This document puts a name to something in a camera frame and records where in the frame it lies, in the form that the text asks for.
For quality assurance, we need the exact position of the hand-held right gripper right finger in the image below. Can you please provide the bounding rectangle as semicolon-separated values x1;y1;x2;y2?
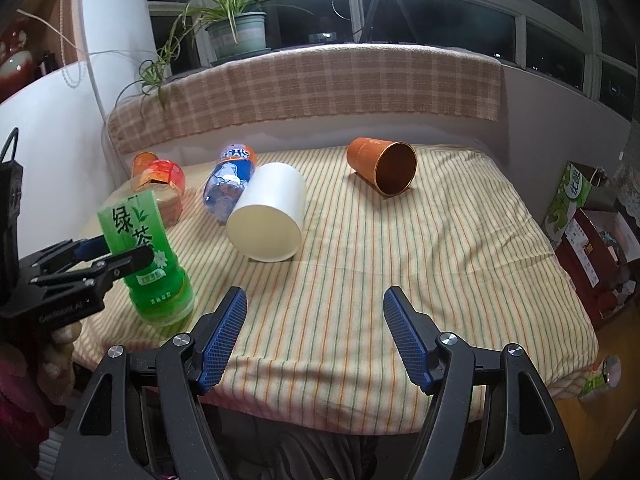
382;286;581;480

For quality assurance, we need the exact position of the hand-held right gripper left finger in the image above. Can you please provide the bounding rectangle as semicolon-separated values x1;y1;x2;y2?
47;286;248;480

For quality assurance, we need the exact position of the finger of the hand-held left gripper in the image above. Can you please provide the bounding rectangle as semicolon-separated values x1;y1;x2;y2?
29;246;156;293
19;236;109;271

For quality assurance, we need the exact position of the green tea bottle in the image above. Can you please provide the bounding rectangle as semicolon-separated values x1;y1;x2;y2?
96;190;195;327

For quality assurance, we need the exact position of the person's left forearm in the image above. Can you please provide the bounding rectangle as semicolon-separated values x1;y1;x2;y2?
0;332;77;466

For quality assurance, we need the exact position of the white cup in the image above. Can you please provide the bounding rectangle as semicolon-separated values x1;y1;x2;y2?
226;161;307;263

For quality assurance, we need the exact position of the orange cup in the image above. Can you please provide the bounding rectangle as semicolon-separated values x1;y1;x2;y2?
346;137;418;196

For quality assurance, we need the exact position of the person's left hand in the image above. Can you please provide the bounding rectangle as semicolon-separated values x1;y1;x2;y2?
46;319;84;363

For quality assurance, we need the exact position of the striped bed sheet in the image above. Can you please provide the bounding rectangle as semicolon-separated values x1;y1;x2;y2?
72;142;600;436

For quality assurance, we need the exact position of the orange label drink bottle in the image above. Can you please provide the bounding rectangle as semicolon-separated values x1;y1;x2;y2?
131;152;187;228

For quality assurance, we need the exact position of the blue label soda bottle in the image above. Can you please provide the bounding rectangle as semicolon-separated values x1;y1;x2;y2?
202;143;258;224

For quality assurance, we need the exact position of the grey cloth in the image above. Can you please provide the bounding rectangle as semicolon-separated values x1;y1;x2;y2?
220;405;431;480

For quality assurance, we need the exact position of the red cardboard box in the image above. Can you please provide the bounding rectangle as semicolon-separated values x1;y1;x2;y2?
555;208;632;332

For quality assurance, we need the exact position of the small bottle with metal cap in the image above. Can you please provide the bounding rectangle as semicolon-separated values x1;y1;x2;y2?
580;355;624;401

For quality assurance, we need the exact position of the red ornament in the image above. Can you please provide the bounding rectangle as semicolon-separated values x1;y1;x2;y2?
0;15;39;104

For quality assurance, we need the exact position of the green cardboard box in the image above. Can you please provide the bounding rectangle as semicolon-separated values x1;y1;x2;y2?
544;161;594;252

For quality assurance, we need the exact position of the green plant pot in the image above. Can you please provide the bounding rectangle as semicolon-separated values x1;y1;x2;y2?
205;11;273;67

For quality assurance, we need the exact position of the plaid blanket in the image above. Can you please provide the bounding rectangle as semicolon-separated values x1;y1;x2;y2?
107;44;503;158

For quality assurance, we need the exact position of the spider plant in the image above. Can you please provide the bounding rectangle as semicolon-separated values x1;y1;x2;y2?
114;0;316;111

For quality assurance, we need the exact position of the black tripod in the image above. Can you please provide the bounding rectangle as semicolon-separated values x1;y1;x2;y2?
352;0;418;44

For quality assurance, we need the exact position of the white beaded cord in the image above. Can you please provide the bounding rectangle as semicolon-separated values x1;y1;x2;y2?
50;0;85;89

